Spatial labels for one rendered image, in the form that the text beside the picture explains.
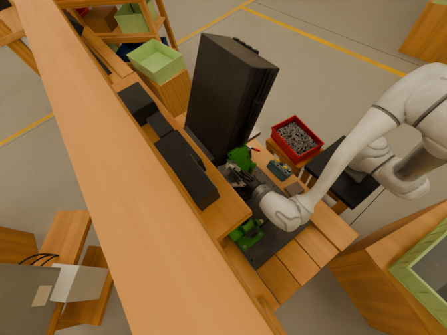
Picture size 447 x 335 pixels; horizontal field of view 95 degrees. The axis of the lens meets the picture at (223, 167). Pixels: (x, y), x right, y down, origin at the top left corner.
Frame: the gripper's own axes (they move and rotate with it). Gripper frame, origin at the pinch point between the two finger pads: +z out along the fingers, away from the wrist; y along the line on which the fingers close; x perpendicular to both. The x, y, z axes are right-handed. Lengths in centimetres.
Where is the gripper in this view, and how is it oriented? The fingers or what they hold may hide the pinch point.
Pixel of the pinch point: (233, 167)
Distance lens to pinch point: 103.3
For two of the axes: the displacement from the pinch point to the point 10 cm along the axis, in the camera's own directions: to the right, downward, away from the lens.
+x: -3.8, 8.5, 3.5
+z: -5.2, -5.2, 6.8
